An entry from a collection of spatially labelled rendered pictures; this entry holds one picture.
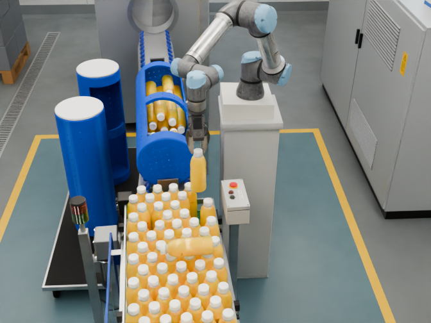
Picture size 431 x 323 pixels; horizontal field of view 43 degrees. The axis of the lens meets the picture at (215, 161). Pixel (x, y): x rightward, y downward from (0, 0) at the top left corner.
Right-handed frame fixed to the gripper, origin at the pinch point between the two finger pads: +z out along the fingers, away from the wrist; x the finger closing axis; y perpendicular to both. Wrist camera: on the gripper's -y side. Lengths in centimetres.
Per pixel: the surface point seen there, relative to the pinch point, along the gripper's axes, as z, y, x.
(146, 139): 10.7, 29.8, 21.8
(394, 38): 9, 131, -141
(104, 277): 70, 1, 47
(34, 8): 122, 552, 167
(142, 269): 21, -45, 26
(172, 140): 9.4, 25.0, 9.5
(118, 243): 49, 0, 38
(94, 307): 65, -22, 50
